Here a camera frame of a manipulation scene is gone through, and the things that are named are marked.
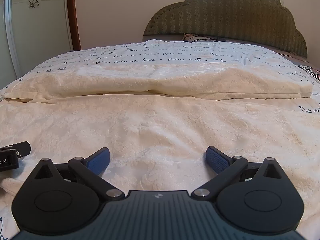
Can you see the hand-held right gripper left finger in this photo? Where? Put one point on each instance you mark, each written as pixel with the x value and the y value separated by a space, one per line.
pixel 99 159

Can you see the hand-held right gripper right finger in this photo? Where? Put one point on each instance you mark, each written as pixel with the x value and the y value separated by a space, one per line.
pixel 217 158

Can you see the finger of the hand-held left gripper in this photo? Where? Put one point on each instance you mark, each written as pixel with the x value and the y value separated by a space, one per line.
pixel 22 148

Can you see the cream jacquard blanket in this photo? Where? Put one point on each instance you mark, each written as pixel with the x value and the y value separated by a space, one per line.
pixel 160 130

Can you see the flower-printed wardrobe sliding door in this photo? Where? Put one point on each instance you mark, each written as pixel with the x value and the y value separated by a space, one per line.
pixel 3 45
pixel 40 30

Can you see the white script-printed duvet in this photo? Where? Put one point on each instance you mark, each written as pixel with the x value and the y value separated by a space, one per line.
pixel 175 51

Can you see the small black device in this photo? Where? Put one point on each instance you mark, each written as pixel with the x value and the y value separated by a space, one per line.
pixel 221 39

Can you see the striped pillow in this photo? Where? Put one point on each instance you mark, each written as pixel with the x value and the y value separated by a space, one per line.
pixel 197 38

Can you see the zebra-striped cloth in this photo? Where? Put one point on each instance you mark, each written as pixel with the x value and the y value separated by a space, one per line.
pixel 311 72

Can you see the green padded headboard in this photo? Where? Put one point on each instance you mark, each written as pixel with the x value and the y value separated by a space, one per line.
pixel 225 12

